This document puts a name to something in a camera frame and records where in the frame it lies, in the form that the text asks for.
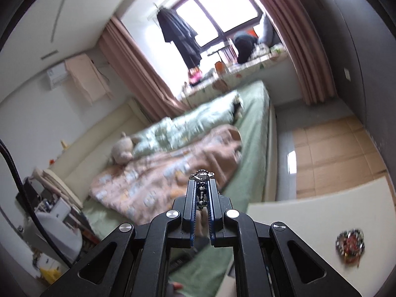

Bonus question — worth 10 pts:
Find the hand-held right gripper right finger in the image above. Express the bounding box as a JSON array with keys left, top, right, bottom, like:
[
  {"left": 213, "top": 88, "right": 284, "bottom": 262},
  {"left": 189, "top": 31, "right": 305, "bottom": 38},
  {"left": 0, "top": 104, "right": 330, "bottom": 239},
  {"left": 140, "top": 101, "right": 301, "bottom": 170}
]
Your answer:
[{"left": 208, "top": 178, "right": 363, "bottom": 297}]

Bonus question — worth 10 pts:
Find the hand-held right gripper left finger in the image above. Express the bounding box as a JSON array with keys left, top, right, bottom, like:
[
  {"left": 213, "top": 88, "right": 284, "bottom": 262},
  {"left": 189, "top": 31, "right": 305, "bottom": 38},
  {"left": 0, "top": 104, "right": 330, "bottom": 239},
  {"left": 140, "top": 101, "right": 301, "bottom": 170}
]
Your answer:
[{"left": 40, "top": 178, "right": 198, "bottom": 297}]

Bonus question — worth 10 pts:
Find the silver chain bracelet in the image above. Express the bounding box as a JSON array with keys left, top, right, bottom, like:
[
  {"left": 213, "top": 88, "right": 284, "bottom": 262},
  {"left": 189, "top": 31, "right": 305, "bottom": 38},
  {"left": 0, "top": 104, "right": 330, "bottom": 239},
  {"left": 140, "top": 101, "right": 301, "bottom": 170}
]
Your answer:
[{"left": 189, "top": 169, "right": 215, "bottom": 211}]

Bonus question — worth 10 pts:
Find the pink printed blanket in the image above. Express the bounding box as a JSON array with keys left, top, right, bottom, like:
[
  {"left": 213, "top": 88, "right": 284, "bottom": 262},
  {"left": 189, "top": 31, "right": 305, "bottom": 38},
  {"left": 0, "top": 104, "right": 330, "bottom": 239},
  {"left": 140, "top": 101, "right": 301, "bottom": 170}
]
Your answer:
[{"left": 88, "top": 125, "right": 243, "bottom": 226}]

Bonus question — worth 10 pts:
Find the green bed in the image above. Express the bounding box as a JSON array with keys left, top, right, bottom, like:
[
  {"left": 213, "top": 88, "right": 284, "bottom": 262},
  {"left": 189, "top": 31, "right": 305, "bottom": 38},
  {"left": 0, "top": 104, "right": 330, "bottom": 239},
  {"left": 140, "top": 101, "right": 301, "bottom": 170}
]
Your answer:
[{"left": 81, "top": 80, "right": 279, "bottom": 297}]

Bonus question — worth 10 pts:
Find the green floral duvet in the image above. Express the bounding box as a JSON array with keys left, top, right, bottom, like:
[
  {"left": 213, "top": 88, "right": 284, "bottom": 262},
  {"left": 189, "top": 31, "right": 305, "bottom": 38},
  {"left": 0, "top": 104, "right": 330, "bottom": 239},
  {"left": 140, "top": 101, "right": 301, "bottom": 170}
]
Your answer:
[{"left": 130, "top": 90, "right": 245, "bottom": 159}]

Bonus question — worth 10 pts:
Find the beige plush bear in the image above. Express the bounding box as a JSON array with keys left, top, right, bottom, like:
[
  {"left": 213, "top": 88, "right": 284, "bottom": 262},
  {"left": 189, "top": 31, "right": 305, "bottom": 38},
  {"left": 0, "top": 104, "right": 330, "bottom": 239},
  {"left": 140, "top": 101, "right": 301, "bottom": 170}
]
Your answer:
[{"left": 109, "top": 132, "right": 138, "bottom": 165}]

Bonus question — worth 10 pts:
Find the cream padded headboard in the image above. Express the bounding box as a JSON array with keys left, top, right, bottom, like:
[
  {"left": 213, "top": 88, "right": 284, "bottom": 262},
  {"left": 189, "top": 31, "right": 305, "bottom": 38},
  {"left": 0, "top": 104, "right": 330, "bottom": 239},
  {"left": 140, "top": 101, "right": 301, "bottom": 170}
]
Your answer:
[{"left": 43, "top": 99, "right": 146, "bottom": 211}]

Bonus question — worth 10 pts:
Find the cluttered window sill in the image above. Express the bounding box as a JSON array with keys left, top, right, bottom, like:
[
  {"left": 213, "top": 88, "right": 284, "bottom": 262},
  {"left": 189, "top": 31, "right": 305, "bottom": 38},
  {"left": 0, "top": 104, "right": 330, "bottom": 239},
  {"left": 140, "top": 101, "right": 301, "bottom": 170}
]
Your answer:
[{"left": 179, "top": 47, "right": 292, "bottom": 107}]

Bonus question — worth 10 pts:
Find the cluttered bedside table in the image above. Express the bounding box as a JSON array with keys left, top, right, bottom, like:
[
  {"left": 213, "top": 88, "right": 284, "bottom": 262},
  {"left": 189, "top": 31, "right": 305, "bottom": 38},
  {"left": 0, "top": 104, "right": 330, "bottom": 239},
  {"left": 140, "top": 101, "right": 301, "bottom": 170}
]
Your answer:
[{"left": 19, "top": 167, "right": 93, "bottom": 248}]

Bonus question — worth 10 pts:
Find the round red spinning top toy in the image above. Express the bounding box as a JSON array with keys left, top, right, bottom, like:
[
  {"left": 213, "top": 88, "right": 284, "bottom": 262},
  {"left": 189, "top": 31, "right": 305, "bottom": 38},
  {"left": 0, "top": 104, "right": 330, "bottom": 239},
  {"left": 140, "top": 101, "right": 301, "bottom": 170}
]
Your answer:
[{"left": 335, "top": 229, "right": 366, "bottom": 257}]

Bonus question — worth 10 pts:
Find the pink curtain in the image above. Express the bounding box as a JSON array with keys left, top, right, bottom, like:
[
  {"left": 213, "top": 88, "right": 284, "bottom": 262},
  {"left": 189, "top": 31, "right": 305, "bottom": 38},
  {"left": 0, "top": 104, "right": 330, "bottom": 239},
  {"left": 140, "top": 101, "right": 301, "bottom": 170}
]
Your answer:
[
  {"left": 241, "top": 0, "right": 337, "bottom": 106},
  {"left": 98, "top": 16, "right": 190, "bottom": 125}
]

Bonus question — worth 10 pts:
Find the yellow toy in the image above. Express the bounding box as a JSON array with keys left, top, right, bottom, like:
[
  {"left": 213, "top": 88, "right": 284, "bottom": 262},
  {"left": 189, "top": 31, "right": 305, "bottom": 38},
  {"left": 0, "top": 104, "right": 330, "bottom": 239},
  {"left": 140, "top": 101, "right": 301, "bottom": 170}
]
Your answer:
[{"left": 40, "top": 268, "right": 62, "bottom": 288}]

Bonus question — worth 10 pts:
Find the dark bag on sill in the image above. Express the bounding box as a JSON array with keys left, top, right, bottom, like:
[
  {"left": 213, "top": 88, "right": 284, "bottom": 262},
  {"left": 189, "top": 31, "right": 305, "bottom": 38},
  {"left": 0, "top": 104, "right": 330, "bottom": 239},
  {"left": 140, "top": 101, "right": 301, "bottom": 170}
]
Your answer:
[{"left": 233, "top": 31, "right": 260, "bottom": 64}]

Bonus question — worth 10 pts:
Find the beige hanging cloth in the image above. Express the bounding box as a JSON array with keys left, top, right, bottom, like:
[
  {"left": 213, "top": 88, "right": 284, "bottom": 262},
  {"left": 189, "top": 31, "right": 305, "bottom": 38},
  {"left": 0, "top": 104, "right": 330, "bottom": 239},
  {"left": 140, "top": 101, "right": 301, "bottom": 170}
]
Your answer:
[{"left": 64, "top": 54, "right": 114, "bottom": 106}]

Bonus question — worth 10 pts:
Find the dark hanging coat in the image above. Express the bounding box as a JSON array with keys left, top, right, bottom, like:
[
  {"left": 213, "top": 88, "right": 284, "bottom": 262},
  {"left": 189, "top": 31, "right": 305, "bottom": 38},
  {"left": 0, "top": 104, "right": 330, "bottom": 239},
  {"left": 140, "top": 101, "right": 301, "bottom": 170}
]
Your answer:
[{"left": 156, "top": 6, "right": 201, "bottom": 69}]

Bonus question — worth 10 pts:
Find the grey cushion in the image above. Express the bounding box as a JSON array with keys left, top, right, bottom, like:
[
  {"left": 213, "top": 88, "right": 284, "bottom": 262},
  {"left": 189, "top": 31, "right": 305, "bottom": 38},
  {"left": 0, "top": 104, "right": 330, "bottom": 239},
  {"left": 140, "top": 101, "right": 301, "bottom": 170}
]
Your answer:
[{"left": 257, "top": 14, "right": 278, "bottom": 48}]

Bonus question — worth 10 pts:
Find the window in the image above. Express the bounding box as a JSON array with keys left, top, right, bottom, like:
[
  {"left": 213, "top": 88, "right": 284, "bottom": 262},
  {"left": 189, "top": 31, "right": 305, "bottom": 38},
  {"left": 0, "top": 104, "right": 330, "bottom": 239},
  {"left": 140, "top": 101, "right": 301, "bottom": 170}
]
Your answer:
[{"left": 171, "top": 0, "right": 260, "bottom": 53}]

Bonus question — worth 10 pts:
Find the black cable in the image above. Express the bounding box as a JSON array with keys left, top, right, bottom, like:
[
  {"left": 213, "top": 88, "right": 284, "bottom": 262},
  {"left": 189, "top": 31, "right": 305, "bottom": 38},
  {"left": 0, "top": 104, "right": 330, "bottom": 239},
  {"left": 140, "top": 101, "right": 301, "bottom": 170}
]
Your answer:
[{"left": 0, "top": 139, "right": 72, "bottom": 267}]

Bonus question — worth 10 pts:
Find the wall air conditioner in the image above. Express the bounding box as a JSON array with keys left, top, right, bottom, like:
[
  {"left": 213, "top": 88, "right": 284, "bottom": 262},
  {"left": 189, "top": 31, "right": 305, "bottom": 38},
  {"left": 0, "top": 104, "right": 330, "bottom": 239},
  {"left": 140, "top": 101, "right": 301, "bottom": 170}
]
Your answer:
[{"left": 46, "top": 62, "right": 69, "bottom": 89}]

